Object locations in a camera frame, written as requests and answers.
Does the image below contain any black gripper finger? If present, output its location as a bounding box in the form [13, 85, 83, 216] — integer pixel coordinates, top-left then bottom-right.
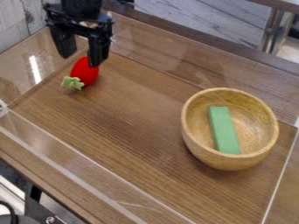
[88, 31, 112, 67]
[51, 26, 77, 59]

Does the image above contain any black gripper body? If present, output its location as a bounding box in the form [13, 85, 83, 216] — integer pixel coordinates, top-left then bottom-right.
[43, 0, 115, 37]

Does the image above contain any red plush strawberry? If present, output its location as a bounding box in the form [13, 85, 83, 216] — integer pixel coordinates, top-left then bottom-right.
[60, 56, 99, 90]

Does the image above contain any clear acrylic front barrier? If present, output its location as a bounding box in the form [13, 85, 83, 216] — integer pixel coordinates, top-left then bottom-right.
[0, 101, 195, 224]

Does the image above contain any wooden bowl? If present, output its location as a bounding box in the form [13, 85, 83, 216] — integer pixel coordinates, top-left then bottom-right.
[182, 87, 279, 171]

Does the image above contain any metal stand in background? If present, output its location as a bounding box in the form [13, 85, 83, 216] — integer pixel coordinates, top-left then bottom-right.
[248, 0, 299, 54]

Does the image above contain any green rectangular block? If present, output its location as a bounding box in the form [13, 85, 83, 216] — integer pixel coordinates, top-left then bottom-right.
[208, 106, 240, 154]

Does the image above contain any black table leg mount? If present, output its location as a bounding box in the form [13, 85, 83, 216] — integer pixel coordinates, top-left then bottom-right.
[24, 185, 67, 224]

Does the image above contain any black cable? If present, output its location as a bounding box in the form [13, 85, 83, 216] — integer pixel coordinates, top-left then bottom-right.
[0, 200, 19, 224]

